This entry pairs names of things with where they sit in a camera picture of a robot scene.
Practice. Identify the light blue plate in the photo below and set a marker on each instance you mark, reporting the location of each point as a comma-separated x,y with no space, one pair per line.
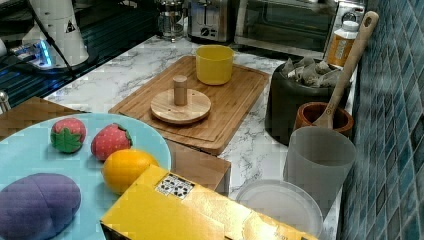
30,151

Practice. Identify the right toy strawberry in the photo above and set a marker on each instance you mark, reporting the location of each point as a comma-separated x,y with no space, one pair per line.
112,138

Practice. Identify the silver toaster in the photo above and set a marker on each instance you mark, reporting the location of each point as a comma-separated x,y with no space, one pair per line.
211,20

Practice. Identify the brown wooden bowl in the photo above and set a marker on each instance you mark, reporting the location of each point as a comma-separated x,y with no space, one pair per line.
307,113

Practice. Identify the yellow cardboard box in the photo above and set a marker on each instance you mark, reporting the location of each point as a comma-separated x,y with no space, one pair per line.
161,205

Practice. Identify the orange bottle white cap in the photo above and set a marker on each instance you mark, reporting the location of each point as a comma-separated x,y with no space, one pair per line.
342,43

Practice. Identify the glass french press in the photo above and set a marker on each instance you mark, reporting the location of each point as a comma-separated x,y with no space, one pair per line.
170,19

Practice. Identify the wooden spoon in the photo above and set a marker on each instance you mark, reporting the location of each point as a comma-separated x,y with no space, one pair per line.
366,29

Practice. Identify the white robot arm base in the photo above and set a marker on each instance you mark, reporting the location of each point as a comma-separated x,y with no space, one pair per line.
55,35

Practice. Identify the bamboo cutting board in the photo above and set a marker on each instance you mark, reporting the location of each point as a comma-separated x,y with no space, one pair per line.
230,103

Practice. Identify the yellow cup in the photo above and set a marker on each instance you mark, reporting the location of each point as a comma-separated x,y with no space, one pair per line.
214,64

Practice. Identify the purple plush toy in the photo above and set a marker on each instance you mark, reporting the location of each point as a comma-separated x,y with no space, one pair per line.
38,206

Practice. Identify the toaster oven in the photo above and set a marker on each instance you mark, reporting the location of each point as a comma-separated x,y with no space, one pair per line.
295,27

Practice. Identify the tea bag pile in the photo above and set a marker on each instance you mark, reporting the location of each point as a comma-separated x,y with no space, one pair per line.
310,73

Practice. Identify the left toy strawberry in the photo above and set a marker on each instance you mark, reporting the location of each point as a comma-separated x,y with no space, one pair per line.
68,134

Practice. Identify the toy strawberry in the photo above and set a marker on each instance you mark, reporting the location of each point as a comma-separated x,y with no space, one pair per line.
68,134
112,138

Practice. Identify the toy orange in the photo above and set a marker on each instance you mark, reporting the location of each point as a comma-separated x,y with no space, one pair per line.
123,167

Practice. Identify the dark round container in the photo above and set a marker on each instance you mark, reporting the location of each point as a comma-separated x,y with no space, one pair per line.
285,97

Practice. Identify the grey plastic cup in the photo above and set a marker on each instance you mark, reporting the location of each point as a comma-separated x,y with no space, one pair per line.
318,161

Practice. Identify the round wooden lid with knob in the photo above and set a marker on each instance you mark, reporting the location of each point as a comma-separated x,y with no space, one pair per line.
180,105

